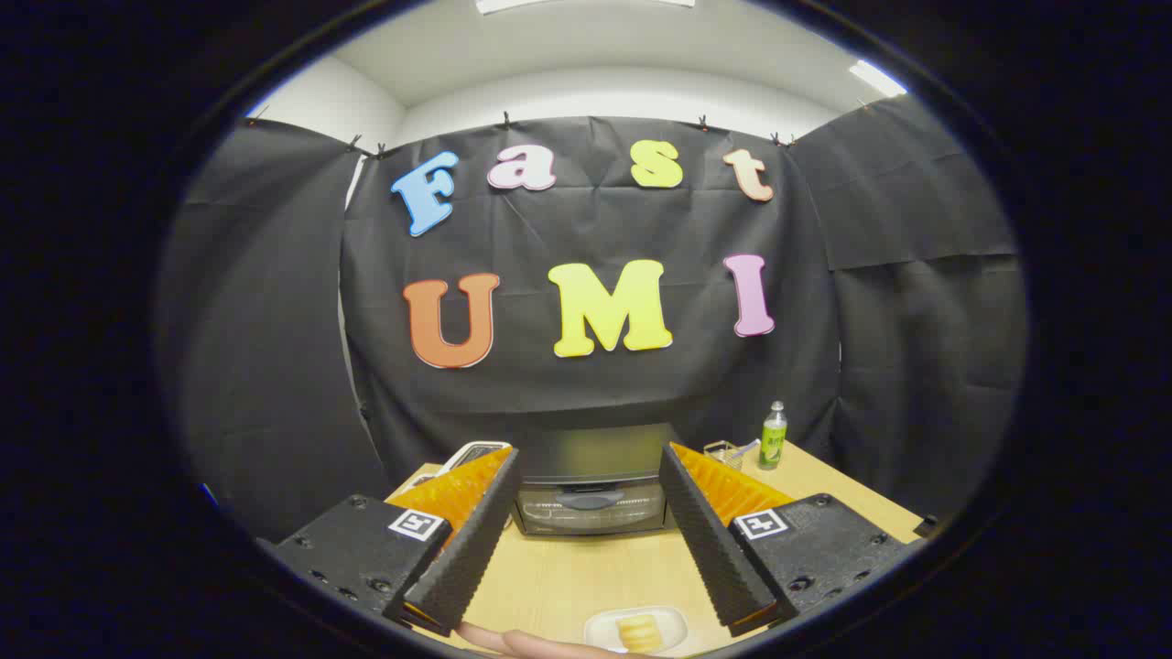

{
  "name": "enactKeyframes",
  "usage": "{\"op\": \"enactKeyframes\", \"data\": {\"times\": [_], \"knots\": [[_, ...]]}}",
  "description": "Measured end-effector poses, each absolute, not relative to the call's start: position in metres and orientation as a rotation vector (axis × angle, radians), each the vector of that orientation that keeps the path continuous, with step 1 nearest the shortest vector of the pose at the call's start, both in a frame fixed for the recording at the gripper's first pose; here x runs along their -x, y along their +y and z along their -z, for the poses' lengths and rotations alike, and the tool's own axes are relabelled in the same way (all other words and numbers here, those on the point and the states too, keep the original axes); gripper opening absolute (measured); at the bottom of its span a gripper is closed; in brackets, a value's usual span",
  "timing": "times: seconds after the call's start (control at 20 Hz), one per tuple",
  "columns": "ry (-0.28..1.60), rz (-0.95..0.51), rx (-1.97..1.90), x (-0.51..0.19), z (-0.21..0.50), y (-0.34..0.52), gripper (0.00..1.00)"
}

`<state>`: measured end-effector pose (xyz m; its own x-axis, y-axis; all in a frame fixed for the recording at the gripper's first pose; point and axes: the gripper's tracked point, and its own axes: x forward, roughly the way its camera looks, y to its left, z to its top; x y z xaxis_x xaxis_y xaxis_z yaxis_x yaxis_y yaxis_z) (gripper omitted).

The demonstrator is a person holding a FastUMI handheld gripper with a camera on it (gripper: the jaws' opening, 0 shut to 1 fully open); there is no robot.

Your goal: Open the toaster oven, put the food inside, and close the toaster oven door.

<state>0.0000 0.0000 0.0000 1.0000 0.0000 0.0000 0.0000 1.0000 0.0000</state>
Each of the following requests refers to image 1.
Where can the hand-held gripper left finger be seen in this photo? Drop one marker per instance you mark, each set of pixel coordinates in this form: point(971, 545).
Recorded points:
point(476, 540)

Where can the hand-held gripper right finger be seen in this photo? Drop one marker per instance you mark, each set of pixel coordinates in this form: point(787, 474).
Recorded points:
point(705, 540)

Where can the ridged yellow bread roll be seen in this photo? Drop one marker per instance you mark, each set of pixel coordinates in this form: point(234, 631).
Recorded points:
point(638, 632)

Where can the black toaster oven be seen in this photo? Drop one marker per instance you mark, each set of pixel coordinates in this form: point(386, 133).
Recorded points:
point(591, 458)

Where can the white pop-up toaster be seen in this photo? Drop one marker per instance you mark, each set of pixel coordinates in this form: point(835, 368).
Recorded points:
point(474, 451)

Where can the blue white checked stick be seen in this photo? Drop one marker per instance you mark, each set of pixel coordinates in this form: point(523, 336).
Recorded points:
point(749, 447)

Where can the green label drink bottle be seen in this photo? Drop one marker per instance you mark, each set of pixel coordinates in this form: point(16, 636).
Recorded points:
point(773, 444)

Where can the white plate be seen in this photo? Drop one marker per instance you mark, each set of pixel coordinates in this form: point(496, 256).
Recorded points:
point(600, 630)

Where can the ceiling light panel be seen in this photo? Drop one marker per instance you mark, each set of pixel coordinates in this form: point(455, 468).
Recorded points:
point(876, 78)
point(513, 5)

